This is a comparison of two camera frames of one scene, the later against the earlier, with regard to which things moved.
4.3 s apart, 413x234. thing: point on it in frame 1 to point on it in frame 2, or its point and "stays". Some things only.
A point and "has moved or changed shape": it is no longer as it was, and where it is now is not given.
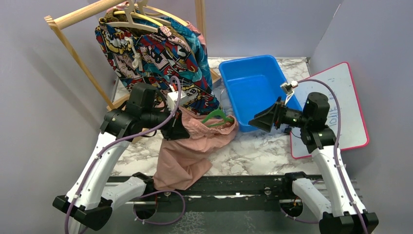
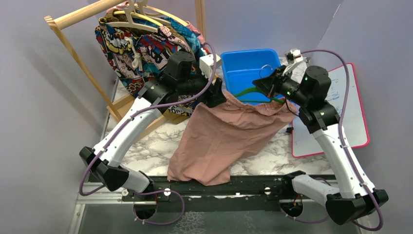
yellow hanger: [137, 14] stays
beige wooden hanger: [129, 5] stays
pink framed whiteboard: [353, 132] stays
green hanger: [215, 112] to [256, 89]
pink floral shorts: [200, 36] stays
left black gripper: [177, 129] to [213, 96]
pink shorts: [183, 161] has moved or changed shape
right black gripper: [266, 119] to [270, 85]
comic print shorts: [154, 57] stays
